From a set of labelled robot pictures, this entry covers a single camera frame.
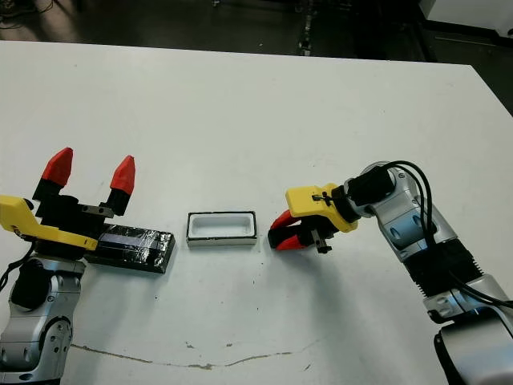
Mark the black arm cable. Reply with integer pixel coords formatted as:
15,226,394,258
384,160,513,310
0,240,37,290

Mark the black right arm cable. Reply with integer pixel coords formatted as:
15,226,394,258
384,160,513,310

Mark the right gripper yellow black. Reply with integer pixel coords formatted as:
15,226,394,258
269,183,358,254

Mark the white lined camera box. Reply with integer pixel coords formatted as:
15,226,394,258
186,209,258,248

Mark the black metal post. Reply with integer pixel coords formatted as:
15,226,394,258
298,0,321,57

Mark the black box lid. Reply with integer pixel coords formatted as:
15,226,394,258
84,224,177,276

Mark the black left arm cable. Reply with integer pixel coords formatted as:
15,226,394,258
0,240,37,290

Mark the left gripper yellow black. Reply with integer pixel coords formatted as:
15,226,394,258
0,147,136,256

